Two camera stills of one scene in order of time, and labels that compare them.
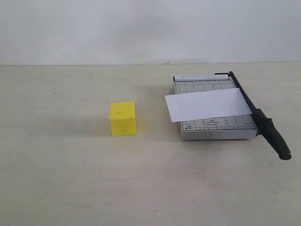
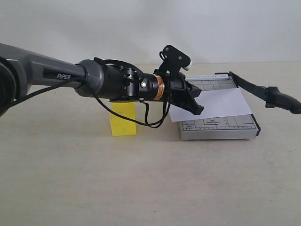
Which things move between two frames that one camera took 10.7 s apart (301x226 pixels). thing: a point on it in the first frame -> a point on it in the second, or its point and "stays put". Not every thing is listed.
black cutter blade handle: x=265 y=126 -> x=271 y=95
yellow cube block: x=122 y=118 stays put
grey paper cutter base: x=239 y=127 stays put
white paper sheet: x=207 y=105 stays put
